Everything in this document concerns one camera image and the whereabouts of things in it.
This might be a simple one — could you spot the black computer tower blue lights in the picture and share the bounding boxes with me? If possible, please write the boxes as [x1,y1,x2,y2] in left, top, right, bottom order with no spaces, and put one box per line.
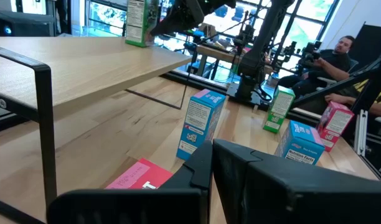
[0,9,56,37]

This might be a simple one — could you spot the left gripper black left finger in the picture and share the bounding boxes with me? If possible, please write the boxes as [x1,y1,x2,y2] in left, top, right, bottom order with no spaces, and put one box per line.
[47,139,214,224]

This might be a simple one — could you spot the blue Rice Krispies cereal box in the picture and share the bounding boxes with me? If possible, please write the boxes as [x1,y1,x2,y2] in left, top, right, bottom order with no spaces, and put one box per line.
[176,89,226,161]
[274,120,326,166]

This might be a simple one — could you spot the red Froot Loops cereal box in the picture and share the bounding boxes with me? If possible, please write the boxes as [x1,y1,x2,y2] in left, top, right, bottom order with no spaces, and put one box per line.
[105,157,174,190]
[316,101,355,152]

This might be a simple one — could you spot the green Apple Jacks cereal box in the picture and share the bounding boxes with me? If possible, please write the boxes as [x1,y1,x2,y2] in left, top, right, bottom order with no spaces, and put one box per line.
[125,0,160,48]
[263,85,296,134]

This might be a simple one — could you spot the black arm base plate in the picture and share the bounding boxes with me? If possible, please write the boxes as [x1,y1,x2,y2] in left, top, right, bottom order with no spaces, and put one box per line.
[226,82,272,108]

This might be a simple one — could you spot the black panel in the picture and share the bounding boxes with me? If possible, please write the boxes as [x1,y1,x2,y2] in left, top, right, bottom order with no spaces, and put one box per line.
[348,22,381,80]

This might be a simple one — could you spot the wooden shelf black metal frame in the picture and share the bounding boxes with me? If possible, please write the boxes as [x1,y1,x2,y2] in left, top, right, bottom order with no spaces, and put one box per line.
[0,36,193,224]

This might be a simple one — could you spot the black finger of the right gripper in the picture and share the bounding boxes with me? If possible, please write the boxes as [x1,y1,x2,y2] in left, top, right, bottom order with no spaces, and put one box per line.
[149,0,205,37]

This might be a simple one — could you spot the person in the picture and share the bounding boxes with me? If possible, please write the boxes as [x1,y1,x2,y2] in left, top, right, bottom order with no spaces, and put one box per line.
[324,79,381,121]
[277,35,356,100]

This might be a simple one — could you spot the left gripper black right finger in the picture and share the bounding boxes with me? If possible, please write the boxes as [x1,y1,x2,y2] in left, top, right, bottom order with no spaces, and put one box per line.
[212,138,381,224]

